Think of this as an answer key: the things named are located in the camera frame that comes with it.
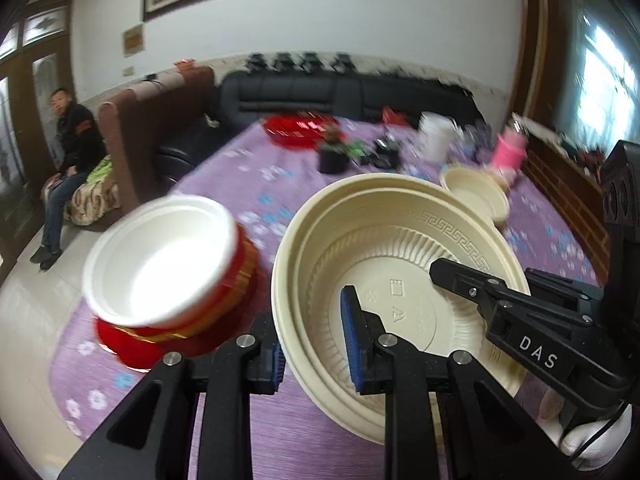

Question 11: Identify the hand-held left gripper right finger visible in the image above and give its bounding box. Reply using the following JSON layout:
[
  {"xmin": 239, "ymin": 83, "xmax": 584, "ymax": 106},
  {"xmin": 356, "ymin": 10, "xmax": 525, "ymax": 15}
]
[{"xmin": 340, "ymin": 285, "xmax": 551, "ymax": 480}]

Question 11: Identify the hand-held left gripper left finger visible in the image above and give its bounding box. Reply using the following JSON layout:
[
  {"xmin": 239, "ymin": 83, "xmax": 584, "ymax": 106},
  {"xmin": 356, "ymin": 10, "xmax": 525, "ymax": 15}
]
[{"xmin": 57, "ymin": 312, "xmax": 288, "ymax": 480}]

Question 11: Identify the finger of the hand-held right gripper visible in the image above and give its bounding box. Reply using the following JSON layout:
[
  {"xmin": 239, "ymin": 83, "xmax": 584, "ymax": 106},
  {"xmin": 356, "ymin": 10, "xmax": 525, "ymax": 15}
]
[
  {"xmin": 429, "ymin": 258, "xmax": 532, "ymax": 320},
  {"xmin": 525, "ymin": 268, "xmax": 608, "ymax": 314}
]

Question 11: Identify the cream ribbed plastic bowl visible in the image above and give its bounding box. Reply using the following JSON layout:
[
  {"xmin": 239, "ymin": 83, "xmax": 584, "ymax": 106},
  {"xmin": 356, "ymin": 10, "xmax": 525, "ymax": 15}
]
[
  {"xmin": 271, "ymin": 172, "xmax": 532, "ymax": 446},
  {"xmin": 440, "ymin": 166, "xmax": 511, "ymax": 226}
]

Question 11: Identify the white disposable bowl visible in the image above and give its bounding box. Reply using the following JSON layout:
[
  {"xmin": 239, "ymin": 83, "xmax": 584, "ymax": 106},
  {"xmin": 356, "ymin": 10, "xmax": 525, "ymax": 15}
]
[{"xmin": 81, "ymin": 195, "xmax": 238, "ymax": 328}]

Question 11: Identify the person's right hand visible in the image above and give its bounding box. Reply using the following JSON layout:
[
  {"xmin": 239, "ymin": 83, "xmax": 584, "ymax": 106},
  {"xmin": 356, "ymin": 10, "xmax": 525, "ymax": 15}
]
[{"xmin": 539, "ymin": 385, "xmax": 635, "ymax": 468}]

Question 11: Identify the pink thermos with knit sleeve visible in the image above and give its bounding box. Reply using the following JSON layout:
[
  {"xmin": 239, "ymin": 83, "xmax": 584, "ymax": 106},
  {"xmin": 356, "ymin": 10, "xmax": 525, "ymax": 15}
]
[{"xmin": 492, "ymin": 127, "xmax": 530, "ymax": 183}]

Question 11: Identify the white cup stack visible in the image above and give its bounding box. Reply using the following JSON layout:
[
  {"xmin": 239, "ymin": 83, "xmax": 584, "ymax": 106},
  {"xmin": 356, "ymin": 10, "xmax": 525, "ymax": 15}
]
[{"xmin": 417, "ymin": 111, "xmax": 457, "ymax": 163}]

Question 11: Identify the small black box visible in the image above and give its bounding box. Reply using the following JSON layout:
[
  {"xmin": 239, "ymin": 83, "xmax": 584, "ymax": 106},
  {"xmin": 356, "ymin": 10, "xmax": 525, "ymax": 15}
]
[{"xmin": 375, "ymin": 137, "xmax": 402, "ymax": 168}]

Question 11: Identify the purple floral tablecloth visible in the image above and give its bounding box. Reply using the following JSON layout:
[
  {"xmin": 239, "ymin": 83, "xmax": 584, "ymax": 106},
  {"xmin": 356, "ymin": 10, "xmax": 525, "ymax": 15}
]
[{"xmin": 47, "ymin": 117, "xmax": 616, "ymax": 461}]

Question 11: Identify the red fruit tray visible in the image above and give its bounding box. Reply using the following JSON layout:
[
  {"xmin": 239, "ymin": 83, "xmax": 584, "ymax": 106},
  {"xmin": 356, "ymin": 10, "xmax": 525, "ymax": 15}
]
[{"xmin": 262, "ymin": 115, "xmax": 338, "ymax": 150}]

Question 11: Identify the window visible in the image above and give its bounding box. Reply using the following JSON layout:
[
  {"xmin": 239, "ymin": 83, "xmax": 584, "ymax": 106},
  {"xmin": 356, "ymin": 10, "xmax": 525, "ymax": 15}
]
[{"xmin": 570, "ymin": 0, "xmax": 640, "ymax": 146}]

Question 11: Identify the patterned blanket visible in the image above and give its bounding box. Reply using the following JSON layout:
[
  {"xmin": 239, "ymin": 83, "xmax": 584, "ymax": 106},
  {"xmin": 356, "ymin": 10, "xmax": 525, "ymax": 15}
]
[{"xmin": 42, "ymin": 155, "xmax": 123, "ymax": 226}]

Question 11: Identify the black leather sofa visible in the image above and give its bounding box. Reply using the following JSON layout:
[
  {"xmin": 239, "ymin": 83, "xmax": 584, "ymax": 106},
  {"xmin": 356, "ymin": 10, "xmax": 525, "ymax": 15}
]
[{"xmin": 152, "ymin": 67, "xmax": 481, "ymax": 181}]

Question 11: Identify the brown leather sofa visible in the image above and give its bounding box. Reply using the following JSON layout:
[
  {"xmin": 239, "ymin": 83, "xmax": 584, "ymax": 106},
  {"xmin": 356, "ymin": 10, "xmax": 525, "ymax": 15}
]
[{"xmin": 97, "ymin": 65, "xmax": 216, "ymax": 211}]

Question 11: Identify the wooden glass door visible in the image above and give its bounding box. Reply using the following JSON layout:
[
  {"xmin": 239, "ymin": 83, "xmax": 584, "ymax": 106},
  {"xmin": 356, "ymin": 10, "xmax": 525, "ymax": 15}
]
[{"xmin": 0, "ymin": 0, "xmax": 76, "ymax": 271}]

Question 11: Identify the small wall plaque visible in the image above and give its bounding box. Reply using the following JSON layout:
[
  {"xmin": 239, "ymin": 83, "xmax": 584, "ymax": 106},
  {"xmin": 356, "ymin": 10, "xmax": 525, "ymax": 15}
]
[{"xmin": 122, "ymin": 25, "xmax": 146, "ymax": 57}]

